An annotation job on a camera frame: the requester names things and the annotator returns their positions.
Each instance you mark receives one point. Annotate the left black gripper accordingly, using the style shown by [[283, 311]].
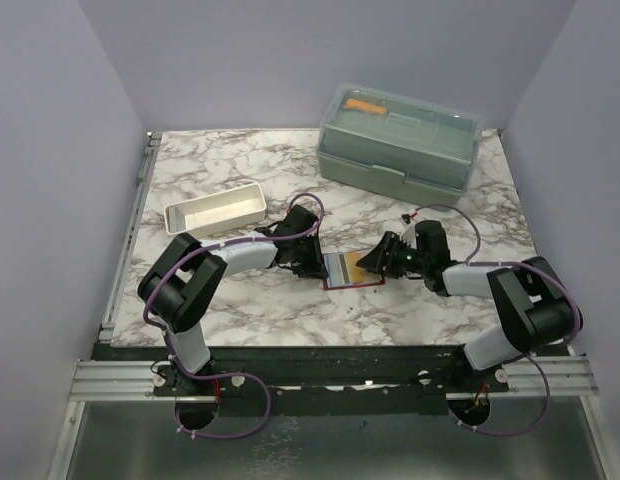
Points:
[[314, 268]]

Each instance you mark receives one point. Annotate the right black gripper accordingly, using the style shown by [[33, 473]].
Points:
[[378, 260]]

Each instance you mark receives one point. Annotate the red leather card holder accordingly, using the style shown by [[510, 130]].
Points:
[[343, 272]]

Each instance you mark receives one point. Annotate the gold card with black stripe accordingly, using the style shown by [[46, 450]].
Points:
[[361, 276]]

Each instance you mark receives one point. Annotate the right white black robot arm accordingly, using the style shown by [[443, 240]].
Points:
[[533, 307]]

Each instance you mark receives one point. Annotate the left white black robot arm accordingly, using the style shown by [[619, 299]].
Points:
[[179, 287]]

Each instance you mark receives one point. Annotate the white rectangular plastic tray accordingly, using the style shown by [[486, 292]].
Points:
[[216, 213]]

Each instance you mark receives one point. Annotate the green plastic toolbox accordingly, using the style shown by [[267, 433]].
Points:
[[419, 152]]

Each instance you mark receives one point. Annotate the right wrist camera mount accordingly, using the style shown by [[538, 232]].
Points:
[[408, 234]]

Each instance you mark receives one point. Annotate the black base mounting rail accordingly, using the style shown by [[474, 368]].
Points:
[[321, 381]]

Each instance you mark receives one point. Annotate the orange handled tool in toolbox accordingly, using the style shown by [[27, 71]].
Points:
[[364, 107]]

